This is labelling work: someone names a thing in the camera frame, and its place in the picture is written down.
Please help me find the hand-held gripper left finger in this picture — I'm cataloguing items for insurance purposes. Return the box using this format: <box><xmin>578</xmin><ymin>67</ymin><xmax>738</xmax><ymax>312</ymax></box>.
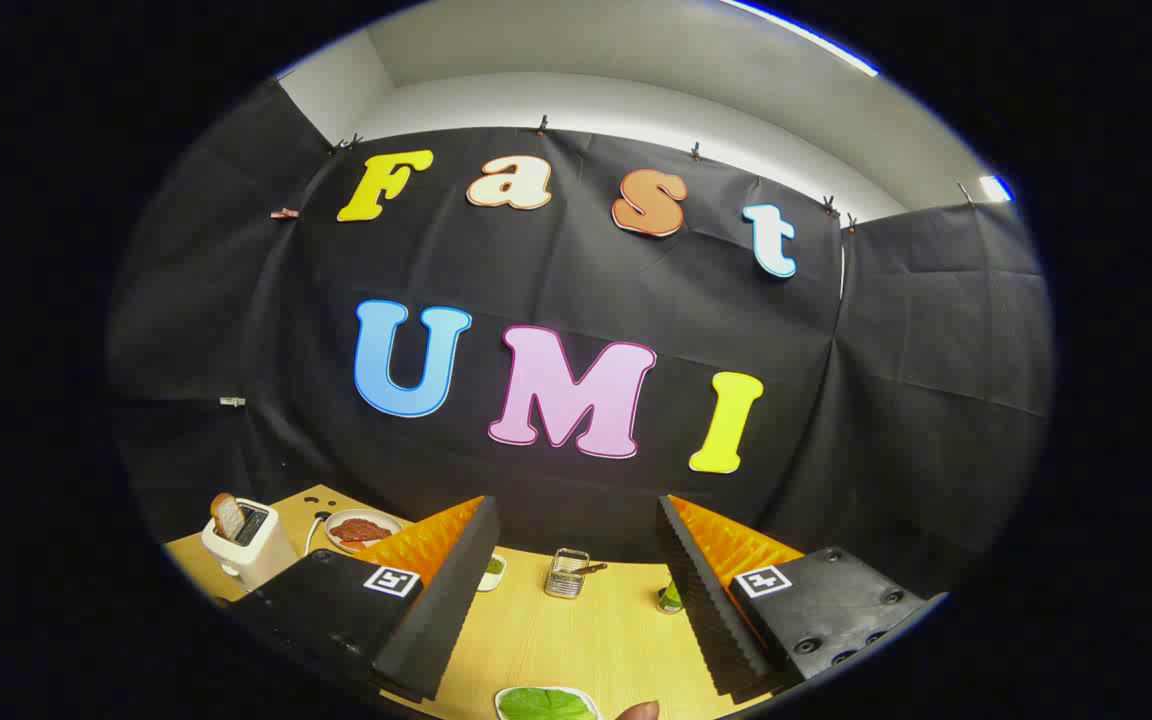
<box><xmin>226</xmin><ymin>495</ymin><xmax>502</xmax><ymax>704</ymax></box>

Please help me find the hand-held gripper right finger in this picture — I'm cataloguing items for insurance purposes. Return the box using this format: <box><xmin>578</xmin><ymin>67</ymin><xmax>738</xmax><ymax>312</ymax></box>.
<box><xmin>656</xmin><ymin>493</ymin><xmax>949</xmax><ymax>701</ymax></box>

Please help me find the toasted bread slice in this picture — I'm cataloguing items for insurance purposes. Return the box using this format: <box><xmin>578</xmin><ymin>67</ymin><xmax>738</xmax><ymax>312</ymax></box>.
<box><xmin>211</xmin><ymin>492</ymin><xmax>247</xmax><ymax>541</ymax></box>

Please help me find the white plate with meat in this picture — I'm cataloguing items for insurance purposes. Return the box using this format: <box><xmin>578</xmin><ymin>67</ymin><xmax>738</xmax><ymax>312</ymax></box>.
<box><xmin>324</xmin><ymin>509</ymin><xmax>404</xmax><ymax>555</ymax></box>

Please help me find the green lettuce leaf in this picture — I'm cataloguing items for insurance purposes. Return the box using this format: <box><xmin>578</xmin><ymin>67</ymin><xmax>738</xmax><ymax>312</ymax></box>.
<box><xmin>499</xmin><ymin>688</ymin><xmax>595</xmax><ymax>720</ymax></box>

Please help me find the white plate with lettuce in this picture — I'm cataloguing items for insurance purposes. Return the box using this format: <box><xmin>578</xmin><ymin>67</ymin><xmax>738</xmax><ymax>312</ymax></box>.
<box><xmin>494</xmin><ymin>685</ymin><xmax>602</xmax><ymax>720</ymax></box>

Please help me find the white toaster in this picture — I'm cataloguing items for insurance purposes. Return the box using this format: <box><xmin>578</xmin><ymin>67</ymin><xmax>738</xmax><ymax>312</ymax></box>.
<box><xmin>200</xmin><ymin>498</ymin><xmax>299</xmax><ymax>591</ymax></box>

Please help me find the black backdrop cloth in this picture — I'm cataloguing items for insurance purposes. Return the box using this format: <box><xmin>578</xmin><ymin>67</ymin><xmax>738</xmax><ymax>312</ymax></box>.
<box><xmin>106</xmin><ymin>80</ymin><xmax>1055</xmax><ymax>601</ymax></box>

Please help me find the long ceiling light strip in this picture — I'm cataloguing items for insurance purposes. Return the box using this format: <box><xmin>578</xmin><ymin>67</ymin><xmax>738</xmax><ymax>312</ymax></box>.
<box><xmin>716</xmin><ymin>0</ymin><xmax>882</xmax><ymax>78</ymax></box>

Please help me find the wire mesh basket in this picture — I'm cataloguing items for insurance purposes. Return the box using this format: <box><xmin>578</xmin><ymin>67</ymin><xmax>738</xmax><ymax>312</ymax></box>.
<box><xmin>544</xmin><ymin>548</ymin><xmax>592</xmax><ymax>599</ymax></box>

